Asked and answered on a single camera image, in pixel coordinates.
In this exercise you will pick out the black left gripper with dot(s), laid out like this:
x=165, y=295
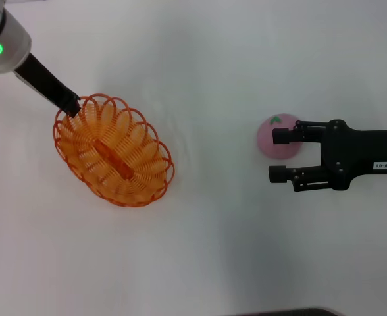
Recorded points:
x=45, y=80

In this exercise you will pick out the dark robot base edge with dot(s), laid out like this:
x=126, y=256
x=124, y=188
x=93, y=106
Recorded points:
x=289, y=312

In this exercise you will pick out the orange woven plastic basket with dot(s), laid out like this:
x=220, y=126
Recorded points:
x=114, y=154

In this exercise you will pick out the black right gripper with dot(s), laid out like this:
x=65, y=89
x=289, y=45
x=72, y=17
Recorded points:
x=354, y=148

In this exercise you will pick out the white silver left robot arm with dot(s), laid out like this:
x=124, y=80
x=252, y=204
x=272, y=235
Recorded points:
x=6, y=39

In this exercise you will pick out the pink toy peach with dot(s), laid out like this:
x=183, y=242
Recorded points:
x=279, y=151

